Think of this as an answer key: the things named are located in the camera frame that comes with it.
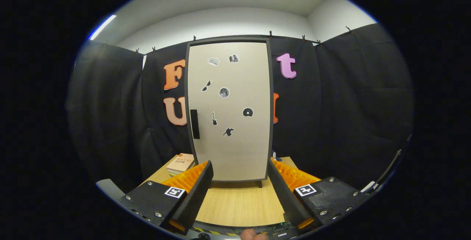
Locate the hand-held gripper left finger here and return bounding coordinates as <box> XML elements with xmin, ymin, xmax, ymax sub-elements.
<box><xmin>120</xmin><ymin>160</ymin><xmax>215</xmax><ymax>235</ymax></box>

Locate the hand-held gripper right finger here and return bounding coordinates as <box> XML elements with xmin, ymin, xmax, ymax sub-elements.
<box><xmin>268</xmin><ymin>158</ymin><xmax>368</xmax><ymax>233</ymax></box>

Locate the row of black clips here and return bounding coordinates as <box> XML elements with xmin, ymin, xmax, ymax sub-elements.
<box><xmin>105</xmin><ymin>26</ymin><xmax>352</xmax><ymax>54</ymax></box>

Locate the black backdrop cloth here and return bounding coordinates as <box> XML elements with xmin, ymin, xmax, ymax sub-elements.
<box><xmin>66</xmin><ymin>23</ymin><xmax>415</xmax><ymax>193</ymax></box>

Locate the dark grey shoe cabinet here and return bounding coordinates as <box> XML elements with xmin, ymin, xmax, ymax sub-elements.
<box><xmin>184</xmin><ymin>36</ymin><xmax>275</xmax><ymax>189</ymax></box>

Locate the beige cover book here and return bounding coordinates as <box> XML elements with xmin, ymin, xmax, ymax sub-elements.
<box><xmin>166</xmin><ymin>153</ymin><xmax>195</xmax><ymax>172</ymax></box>

